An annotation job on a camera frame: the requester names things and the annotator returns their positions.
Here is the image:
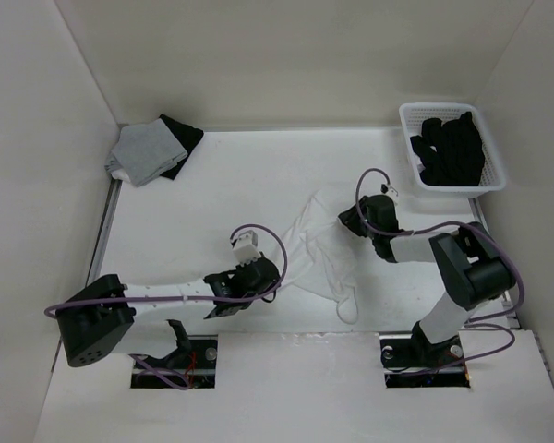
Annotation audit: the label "white tank top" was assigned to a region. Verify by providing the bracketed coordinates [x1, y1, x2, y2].
[271, 183, 359, 325]

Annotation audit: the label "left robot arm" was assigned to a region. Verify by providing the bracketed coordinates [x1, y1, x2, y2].
[45, 257, 281, 370]

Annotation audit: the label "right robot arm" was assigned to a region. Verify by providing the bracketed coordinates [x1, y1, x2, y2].
[338, 194, 516, 370]

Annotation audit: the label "black tank tops in basket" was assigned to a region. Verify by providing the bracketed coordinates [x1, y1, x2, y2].
[410, 112, 486, 186]

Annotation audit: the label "folded black tank top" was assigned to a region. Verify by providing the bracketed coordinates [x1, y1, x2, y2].
[160, 114, 204, 180]

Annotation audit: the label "folded grey tank top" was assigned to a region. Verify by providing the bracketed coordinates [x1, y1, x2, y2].
[104, 118, 187, 187]

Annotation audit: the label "white plastic basket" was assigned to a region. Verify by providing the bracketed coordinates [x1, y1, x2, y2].
[399, 102, 506, 198]

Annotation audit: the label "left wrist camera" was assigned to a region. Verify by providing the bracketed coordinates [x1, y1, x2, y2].
[231, 230, 264, 266]

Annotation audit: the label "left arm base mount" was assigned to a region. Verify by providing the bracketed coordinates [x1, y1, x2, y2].
[130, 335, 218, 389]

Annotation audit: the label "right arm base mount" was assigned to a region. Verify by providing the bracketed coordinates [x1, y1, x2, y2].
[379, 334, 470, 389]

